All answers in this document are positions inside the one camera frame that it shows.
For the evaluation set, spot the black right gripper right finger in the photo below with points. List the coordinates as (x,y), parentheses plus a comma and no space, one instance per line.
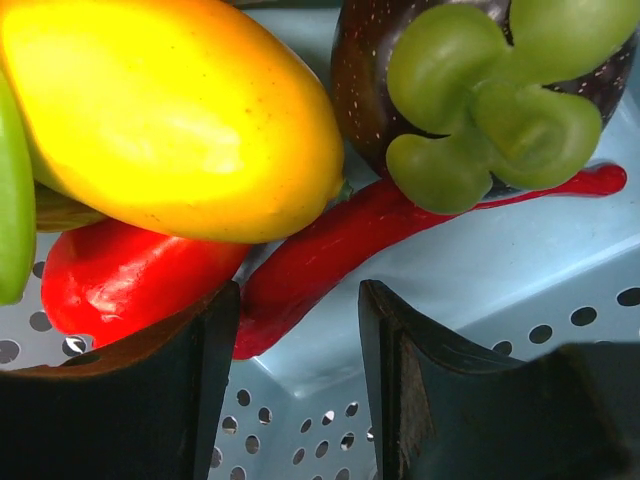
(444,407)

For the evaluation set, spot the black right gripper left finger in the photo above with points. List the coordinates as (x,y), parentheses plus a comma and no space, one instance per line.
(144,407)

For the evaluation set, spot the red chili pepper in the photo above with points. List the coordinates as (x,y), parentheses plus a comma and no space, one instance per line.
(299,304)

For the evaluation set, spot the yellow mango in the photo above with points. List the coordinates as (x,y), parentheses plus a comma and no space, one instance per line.
(187,118)

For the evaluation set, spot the dark purple mangosteen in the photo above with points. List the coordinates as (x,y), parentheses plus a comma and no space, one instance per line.
(452,99)

